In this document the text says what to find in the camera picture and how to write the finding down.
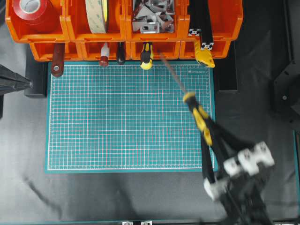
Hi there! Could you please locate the black handled screwdriver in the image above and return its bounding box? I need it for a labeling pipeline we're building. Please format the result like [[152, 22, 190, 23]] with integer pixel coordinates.
[[116, 42, 126, 65]]

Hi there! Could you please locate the upper bin with extrusions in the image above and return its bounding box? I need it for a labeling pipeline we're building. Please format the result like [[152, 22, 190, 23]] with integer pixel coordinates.
[[180, 0, 244, 42]]

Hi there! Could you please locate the beige double-sided tape roll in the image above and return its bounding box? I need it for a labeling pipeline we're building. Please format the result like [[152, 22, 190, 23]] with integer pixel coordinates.
[[85, 0, 109, 34]]

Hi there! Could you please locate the large yellow black screwdriver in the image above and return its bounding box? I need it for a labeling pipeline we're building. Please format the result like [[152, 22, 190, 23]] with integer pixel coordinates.
[[160, 53, 213, 147]]

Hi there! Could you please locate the black rack stand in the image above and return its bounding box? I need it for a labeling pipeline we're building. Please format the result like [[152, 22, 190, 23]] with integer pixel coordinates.
[[24, 58, 48, 98]]

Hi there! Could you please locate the upper bin with beige tape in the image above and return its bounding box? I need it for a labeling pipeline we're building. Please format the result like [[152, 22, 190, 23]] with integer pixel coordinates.
[[65, 0, 126, 42]]

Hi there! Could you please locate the lower black aluminium extrusion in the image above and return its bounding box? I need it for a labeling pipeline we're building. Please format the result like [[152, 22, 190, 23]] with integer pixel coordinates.
[[200, 0, 214, 50]]

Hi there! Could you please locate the red tape roll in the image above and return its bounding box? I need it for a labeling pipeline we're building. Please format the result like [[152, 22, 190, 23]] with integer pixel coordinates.
[[12, 0, 60, 33]]

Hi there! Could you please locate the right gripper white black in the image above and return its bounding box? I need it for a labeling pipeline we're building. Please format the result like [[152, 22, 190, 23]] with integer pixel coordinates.
[[201, 118, 275, 201]]

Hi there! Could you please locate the right black robot base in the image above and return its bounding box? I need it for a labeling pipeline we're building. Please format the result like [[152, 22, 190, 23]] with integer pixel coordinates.
[[273, 61, 300, 132]]

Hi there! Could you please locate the pile of metal brackets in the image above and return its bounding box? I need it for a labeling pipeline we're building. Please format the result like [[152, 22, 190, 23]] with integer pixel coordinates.
[[132, 0, 175, 34]]

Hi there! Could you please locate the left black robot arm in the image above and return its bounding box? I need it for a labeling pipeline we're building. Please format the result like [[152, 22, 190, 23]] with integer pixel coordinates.
[[0, 65, 33, 118]]

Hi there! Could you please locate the lower bin with brown handle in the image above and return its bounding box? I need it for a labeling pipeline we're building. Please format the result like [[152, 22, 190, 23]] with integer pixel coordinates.
[[29, 42, 83, 61]]

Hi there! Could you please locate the lower bin with yellow screwdrivers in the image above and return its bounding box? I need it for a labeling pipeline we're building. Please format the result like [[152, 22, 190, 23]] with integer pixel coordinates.
[[130, 41, 181, 60]]

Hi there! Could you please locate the green cutting mat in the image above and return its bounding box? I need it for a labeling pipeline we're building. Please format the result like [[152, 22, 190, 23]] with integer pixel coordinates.
[[45, 61, 202, 173]]

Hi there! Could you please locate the small yellow black screwdriver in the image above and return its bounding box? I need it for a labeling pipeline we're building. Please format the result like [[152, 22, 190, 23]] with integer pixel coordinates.
[[140, 42, 154, 70]]

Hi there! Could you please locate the upper black aluminium extrusion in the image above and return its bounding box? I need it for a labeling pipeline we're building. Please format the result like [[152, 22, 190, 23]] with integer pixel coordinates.
[[187, 0, 202, 36]]

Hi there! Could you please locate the lower bin with dark screwdrivers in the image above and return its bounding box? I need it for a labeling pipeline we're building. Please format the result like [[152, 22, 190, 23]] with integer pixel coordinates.
[[80, 42, 131, 61]]

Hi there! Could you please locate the black aluminium extrusion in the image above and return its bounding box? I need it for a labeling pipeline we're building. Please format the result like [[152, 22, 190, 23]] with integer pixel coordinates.
[[187, 0, 202, 36], [200, 0, 214, 50]]

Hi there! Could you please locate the upper bin with red tape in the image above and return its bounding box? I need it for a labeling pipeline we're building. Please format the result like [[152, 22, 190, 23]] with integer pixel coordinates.
[[5, 0, 70, 43]]

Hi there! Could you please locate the upper bin with brackets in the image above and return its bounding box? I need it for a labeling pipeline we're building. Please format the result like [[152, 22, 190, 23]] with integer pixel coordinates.
[[125, 0, 188, 42]]

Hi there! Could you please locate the red white handled screwdriver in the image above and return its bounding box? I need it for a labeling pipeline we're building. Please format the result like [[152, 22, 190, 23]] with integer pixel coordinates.
[[99, 42, 110, 68]]

